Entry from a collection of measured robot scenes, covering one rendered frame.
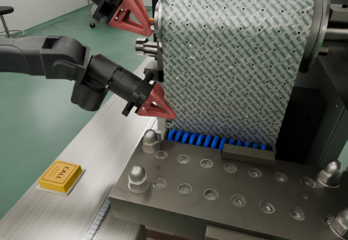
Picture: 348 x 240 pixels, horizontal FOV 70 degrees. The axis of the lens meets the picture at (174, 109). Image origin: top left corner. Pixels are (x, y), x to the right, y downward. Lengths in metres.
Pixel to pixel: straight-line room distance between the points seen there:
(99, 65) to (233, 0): 0.27
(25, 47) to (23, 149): 1.85
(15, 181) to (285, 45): 1.93
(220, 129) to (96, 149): 0.36
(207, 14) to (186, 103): 0.18
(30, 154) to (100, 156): 1.58
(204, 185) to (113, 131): 0.41
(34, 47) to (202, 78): 0.31
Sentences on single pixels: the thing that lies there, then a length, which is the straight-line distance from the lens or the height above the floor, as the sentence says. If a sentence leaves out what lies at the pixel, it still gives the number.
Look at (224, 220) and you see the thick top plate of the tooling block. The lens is 0.42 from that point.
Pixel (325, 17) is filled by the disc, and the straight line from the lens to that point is 0.45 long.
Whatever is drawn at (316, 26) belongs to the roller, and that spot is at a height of 1.27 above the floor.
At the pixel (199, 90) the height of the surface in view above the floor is 1.14.
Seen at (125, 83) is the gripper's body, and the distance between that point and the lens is 0.51.
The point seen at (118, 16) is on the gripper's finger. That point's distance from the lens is 0.52.
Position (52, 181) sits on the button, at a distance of 0.65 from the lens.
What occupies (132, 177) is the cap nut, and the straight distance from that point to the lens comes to 0.42.
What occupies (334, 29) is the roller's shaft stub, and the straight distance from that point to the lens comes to 0.51.
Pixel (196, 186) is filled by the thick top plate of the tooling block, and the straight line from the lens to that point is 0.45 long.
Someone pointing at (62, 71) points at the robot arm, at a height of 1.18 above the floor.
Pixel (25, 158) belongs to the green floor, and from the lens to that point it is 2.25.
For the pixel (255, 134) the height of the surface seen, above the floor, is 1.05.
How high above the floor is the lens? 1.38
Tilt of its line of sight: 34 degrees down
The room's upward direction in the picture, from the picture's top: straight up
